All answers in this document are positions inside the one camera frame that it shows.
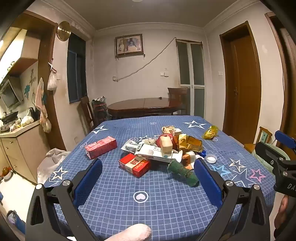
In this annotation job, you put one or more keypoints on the blue star checked tablecloth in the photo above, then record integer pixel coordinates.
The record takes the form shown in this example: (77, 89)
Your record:
(120, 208)

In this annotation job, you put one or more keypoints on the kitchen wall cabinet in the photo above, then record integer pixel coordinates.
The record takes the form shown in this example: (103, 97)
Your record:
(25, 48)

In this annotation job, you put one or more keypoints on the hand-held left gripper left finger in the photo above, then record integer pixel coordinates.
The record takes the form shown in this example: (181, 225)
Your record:
(89, 183)

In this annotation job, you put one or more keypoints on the grey crumpled tissue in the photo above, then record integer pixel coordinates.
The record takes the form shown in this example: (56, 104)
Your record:
(146, 141)

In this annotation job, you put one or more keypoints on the green scouring pad roll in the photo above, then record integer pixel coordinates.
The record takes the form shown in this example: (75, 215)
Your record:
(182, 172)

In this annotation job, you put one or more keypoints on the glass double door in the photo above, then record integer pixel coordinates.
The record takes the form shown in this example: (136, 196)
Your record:
(198, 69)

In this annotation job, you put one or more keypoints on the person's left hand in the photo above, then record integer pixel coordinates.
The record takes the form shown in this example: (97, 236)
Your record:
(134, 233)

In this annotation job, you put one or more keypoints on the dark wooden dining table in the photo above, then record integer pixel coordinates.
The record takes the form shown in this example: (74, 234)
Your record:
(143, 104)

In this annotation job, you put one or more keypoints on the black wok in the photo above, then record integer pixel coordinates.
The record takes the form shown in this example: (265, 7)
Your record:
(8, 117)

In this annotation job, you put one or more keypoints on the green plastic bin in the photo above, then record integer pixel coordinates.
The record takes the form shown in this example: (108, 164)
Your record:
(261, 160)

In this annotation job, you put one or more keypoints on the range hood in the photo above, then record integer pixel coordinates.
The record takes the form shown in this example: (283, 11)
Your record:
(10, 95)

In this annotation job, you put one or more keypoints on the framed wall picture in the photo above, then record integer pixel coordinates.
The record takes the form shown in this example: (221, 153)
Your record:
(129, 45)

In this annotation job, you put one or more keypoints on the white cloth roll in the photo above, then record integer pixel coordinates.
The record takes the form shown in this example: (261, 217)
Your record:
(198, 157)

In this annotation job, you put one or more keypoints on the dark bin with red net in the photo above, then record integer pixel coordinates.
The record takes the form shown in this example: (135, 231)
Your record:
(99, 109)

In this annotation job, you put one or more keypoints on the person's right hand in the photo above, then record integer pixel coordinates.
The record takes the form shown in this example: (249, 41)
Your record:
(283, 209)

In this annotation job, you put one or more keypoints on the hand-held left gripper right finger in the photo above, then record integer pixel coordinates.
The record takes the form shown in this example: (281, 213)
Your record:
(208, 183)

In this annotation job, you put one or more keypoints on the gold wall clock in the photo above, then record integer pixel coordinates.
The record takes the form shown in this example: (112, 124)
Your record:
(63, 30)

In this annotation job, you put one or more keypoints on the teal flower wall sticker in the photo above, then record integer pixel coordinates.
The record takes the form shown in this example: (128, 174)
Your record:
(29, 89)

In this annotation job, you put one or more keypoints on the red carton box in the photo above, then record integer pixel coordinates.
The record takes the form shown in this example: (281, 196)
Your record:
(100, 147)

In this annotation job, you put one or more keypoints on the small light wooden chair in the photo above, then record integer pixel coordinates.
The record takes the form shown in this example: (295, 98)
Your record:
(251, 147)

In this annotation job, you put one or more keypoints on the gold box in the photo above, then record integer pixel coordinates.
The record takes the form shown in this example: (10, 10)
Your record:
(190, 143)

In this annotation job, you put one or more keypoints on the blue bottle cap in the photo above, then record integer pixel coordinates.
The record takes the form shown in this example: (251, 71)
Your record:
(202, 153)

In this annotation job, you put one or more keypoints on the yellow plastic wrapper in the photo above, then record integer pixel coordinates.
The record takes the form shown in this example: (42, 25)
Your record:
(210, 132)

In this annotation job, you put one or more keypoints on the white cloth heap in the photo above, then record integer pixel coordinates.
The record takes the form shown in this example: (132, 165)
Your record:
(53, 160)

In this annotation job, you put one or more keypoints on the pink hanging cloth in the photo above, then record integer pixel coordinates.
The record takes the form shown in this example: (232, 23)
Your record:
(39, 97)

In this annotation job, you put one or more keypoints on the dark window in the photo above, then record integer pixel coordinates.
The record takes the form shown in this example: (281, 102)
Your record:
(76, 76)

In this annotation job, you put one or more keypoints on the silver foil packet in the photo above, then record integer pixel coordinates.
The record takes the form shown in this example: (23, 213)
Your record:
(130, 146)

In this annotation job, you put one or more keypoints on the white printed plastic packet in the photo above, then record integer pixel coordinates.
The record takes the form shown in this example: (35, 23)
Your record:
(150, 153)

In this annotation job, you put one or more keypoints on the kitchen counter cabinet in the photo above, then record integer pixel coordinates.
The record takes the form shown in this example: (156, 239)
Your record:
(27, 148)

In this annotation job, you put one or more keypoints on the clear round lid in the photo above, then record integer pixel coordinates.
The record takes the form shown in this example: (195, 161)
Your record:
(211, 158)

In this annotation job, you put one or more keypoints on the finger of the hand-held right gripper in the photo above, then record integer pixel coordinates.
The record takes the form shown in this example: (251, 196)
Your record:
(270, 153)
(286, 139)

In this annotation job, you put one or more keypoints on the dark wooden chair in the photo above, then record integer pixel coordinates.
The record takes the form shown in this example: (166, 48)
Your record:
(86, 109)
(177, 93)

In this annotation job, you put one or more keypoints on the white hanging plastic bag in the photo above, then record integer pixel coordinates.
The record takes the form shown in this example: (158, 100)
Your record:
(52, 82)

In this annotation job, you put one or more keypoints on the pale hanging mesh bag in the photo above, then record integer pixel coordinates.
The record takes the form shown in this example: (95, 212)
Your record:
(47, 126)

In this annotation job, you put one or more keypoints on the red cigarette box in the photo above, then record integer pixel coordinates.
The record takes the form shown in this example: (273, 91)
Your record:
(134, 165)

